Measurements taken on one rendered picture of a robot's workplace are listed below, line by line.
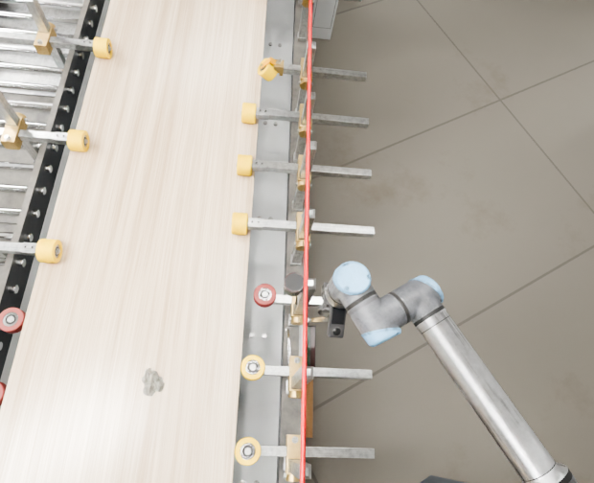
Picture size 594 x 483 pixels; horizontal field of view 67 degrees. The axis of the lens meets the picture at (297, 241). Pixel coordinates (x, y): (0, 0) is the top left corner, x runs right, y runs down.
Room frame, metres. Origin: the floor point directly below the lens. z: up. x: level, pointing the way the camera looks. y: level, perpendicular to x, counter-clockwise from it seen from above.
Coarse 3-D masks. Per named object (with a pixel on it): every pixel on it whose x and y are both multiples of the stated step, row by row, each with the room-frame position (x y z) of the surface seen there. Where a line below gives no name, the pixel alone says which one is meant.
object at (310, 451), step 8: (264, 448) -0.02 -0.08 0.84; (272, 448) -0.01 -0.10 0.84; (280, 448) -0.01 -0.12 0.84; (312, 448) 0.02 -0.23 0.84; (320, 448) 0.02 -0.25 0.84; (328, 448) 0.03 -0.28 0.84; (336, 448) 0.04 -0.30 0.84; (344, 448) 0.04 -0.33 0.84; (352, 448) 0.05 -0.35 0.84; (360, 448) 0.05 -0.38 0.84; (368, 448) 0.06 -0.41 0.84; (312, 456) -0.01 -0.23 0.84; (320, 456) 0.00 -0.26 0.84; (328, 456) 0.01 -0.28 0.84; (336, 456) 0.01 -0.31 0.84; (344, 456) 0.02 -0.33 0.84; (352, 456) 0.03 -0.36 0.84; (360, 456) 0.03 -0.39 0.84; (368, 456) 0.04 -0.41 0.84
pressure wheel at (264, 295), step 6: (258, 288) 0.47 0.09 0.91; (264, 288) 0.47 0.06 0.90; (270, 288) 0.48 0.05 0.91; (258, 294) 0.45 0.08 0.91; (264, 294) 0.45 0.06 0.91; (270, 294) 0.46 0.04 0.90; (258, 300) 0.43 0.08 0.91; (264, 300) 0.43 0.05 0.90; (270, 300) 0.44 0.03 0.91; (264, 306) 0.42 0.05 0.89
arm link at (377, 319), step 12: (360, 300) 0.37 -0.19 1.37; (372, 300) 0.37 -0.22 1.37; (384, 300) 0.39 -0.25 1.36; (396, 300) 0.39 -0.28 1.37; (348, 312) 0.34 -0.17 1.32; (360, 312) 0.34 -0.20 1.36; (372, 312) 0.34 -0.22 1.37; (384, 312) 0.35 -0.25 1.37; (396, 312) 0.36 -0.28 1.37; (360, 324) 0.31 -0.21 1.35; (372, 324) 0.32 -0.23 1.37; (384, 324) 0.32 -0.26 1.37; (396, 324) 0.33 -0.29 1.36; (372, 336) 0.29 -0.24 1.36; (384, 336) 0.29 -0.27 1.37
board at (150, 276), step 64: (128, 0) 1.63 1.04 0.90; (192, 0) 1.73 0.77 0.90; (256, 0) 1.85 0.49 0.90; (128, 64) 1.27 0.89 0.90; (192, 64) 1.36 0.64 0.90; (256, 64) 1.46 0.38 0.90; (128, 128) 0.96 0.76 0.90; (192, 128) 1.04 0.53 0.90; (256, 128) 1.13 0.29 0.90; (64, 192) 0.63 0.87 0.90; (128, 192) 0.70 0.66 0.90; (192, 192) 0.77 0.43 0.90; (64, 256) 0.40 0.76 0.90; (128, 256) 0.46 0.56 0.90; (192, 256) 0.52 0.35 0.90; (64, 320) 0.19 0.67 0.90; (128, 320) 0.25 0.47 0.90; (192, 320) 0.30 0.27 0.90; (64, 384) 0.01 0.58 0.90; (128, 384) 0.05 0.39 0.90; (192, 384) 0.10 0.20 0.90; (0, 448) -0.21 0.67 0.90; (64, 448) -0.16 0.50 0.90; (128, 448) -0.12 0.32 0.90; (192, 448) -0.07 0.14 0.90
